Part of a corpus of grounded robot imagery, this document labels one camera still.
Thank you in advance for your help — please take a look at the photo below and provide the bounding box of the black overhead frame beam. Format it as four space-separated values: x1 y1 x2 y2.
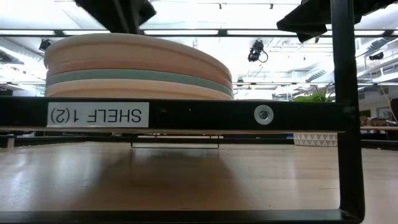
0 28 398 37

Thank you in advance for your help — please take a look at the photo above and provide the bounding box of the green succulent plant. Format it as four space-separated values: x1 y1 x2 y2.
293 83 336 103

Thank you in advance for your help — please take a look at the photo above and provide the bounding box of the cream round plate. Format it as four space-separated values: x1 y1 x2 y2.
44 78 234 101

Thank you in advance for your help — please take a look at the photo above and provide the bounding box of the wooden background table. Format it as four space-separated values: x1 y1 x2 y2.
359 115 398 141

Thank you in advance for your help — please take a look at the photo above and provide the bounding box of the terracotta orange round plate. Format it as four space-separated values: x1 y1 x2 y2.
45 58 233 90

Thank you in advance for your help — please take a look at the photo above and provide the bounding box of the wooden shelf with black frame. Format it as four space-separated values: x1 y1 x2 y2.
0 0 366 224

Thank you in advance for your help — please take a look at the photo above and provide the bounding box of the black overhead camera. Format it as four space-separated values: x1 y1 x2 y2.
247 39 269 64

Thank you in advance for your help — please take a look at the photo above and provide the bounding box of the white patterned plant pot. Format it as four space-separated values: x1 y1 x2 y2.
293 133 338 147

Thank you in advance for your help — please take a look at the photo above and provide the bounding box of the black table rig frame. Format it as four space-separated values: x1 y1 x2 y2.
0 133 398 150

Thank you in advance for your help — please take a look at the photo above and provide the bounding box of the pale blue-green round plate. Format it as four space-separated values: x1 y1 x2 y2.
45 68 234 96

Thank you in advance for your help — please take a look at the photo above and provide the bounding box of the black ceiling spotlight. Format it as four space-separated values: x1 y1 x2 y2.
38 38 52 52
368 51 385 62

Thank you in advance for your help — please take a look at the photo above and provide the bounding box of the white shelf label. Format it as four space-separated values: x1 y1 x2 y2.
46 101 150 128

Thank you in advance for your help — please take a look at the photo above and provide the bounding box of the beige grey round plate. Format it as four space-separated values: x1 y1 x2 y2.
43 32 233 78

